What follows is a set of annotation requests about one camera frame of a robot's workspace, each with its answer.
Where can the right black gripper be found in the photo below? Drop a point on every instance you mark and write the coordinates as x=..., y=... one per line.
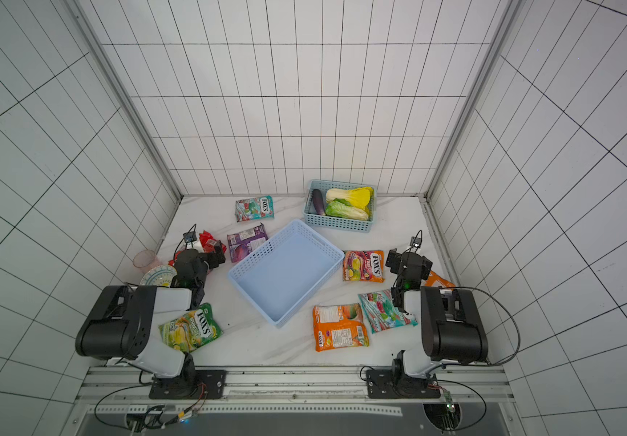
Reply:
x=396, y=261

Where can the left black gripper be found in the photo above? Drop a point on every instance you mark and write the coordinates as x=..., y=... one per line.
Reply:
x=214, y=262

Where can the purple candy bag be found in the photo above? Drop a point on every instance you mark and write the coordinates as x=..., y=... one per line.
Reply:
x=241, y=244

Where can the pink yellow Fox's candy bag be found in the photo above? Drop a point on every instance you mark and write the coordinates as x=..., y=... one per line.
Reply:
x=364, y=266

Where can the large light blue basket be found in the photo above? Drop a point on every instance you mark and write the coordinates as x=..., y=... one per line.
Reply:
x=284, y=273

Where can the green Fox's candy bag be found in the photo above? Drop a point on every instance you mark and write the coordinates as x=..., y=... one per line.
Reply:
x=192, y=330

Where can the orange candy bag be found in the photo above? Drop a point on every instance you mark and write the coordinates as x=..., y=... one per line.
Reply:
x=435, y=280

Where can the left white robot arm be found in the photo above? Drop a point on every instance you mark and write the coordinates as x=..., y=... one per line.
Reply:
x=157, y=329

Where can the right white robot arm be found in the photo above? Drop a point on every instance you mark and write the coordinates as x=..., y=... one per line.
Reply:
x=451, y=329

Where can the small teal basket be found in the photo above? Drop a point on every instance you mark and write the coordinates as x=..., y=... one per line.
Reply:
x=313, y=219

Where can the teal red Fox's candy bag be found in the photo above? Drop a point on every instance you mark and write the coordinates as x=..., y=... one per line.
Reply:
x=382, y=314

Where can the patterned round plate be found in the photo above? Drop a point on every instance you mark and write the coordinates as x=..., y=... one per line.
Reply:
x=161, y=276

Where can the clear pink plastic cup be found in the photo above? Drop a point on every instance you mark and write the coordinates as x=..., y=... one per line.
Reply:
x=145, y=261

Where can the yellow toy cabbage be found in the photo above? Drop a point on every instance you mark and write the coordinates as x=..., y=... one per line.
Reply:
x=358, y=197

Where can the green toy cabbage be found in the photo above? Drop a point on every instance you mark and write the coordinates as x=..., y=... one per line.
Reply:
x=341, y=208

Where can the orange snack bag front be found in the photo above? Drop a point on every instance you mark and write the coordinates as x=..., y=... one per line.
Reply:
x=339, y=327

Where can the purple toy eggplant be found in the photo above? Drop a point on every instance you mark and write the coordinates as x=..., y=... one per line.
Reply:
x=318, y=202

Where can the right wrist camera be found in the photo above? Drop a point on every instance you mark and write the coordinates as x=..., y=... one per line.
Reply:
x=416, y=244

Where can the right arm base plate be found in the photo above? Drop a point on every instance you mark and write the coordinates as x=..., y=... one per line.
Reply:
x=385, y=385

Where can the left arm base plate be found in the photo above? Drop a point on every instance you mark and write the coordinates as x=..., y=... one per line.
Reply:
x=195, y=385

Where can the aluminium mounting rail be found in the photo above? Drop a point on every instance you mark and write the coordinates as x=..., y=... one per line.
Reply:
x=346, y=384

